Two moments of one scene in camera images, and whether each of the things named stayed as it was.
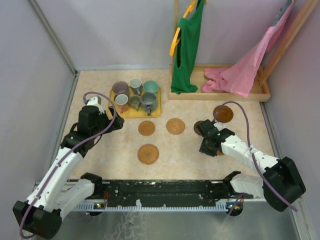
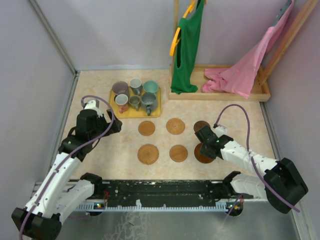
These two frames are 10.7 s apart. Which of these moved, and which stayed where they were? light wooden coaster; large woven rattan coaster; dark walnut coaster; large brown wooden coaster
Moved: large brown wooden coaster
Stayed: dark walnut coaster; light wooden coaster; large woven rattan coaster
